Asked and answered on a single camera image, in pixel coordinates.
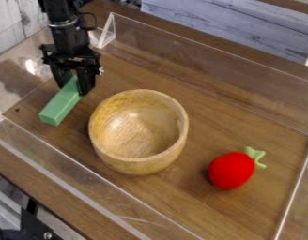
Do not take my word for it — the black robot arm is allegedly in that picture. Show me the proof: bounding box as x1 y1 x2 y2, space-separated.
38 0 101 96

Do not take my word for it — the black metal table bracket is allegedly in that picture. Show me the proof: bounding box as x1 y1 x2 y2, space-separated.
19 199 63 240

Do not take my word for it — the clear acrylic tray wall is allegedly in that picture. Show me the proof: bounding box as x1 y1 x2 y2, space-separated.
0 14 308 240

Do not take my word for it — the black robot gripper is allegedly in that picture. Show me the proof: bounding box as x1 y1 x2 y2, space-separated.
39 22 99 96

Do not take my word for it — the green rectangular block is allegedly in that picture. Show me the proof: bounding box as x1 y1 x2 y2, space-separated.
38 76 81 127

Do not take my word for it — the red felt strawberry toy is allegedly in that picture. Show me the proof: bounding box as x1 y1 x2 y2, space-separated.
206 146 266 189

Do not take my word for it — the brown wooden bowl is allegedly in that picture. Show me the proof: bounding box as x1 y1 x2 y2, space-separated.
89 89 189 175

